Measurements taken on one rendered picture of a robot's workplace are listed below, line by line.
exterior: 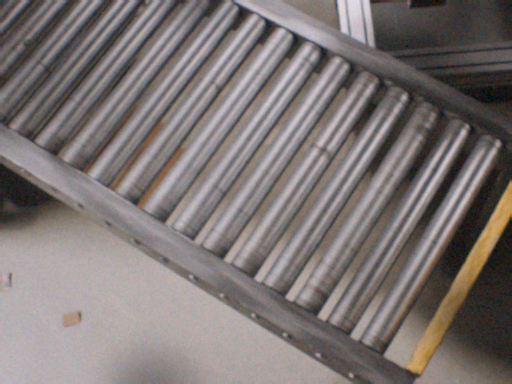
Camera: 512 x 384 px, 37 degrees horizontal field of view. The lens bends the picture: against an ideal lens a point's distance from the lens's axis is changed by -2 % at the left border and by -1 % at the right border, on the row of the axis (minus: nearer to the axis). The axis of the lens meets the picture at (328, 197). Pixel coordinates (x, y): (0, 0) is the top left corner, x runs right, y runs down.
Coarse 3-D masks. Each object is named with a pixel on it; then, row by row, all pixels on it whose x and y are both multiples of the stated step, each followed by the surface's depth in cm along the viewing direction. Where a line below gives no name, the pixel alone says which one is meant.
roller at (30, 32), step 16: (48, 0) 152; (64, 0) 154; (32, 16) 151; (48, 16) 152; (16, 32) 150; (32, 32) 151; (0, 48) 149; (16, 48) 149; (32, 48) 152; (0, 64) 148; (16, 64) 150; (0, 80) 148
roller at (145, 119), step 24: (216, 24) 149; (192, 48) 147; (216, 48) 151; (168, 72) 146; (192, 72) 147; (168, 96) 144; (144, 120) 142; (120, 144) 140; (96, 168) 139; (120, 168) 140
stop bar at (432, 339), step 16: (496, 208) 132; (496, 224) 131; (480, 240) 130; (496, 240) 130; (480, 256) 129; (464, 272) 128; (464, 288) 127; (448, 304) 126; (432, 320) 125; (448, 320) 125; (432, 336) 124; (416, 352) 123; (432, 352) 123; (416, 368) 122
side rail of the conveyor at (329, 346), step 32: (0, 128) 142; (0, 160) 149; (32, 160) 139; (64, 192) 137; (96, 192) 137; (128, 224) 134; (160, 224) 134; (160, 256) 135; (192, 256) 132; (224, 288) 130; (256, 288) 130; (256, 320) 136; (288, 320) 128; (320, 320) 127; (320, 352) 126; (352, 352) 125
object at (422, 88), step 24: (216, 0) 155; (240, 0) 151; (264, 0) 151; (240, 24) 158; (288, 24) 149; (312, 24) 149; (336, 48) 147; (360, 48) 146; (384, 72) 144; (408, 72) 144; (432, 96) 142; (456, 96) 142; (408, 120) 153; (480, 120) 140; (504, 120) 140; (504, 144) 140; (504, 168) 147
